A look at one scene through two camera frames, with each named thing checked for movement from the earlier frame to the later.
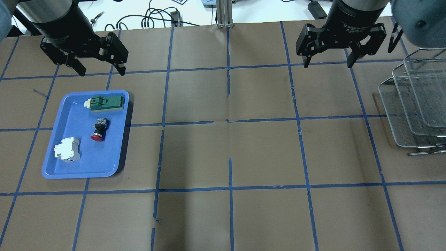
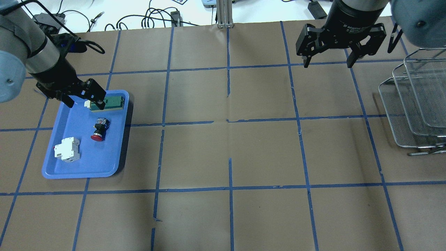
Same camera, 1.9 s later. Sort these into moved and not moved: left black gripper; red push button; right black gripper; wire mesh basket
Moved: left black gripper
Not moved: wire mesh basket; right black gripper; red push button
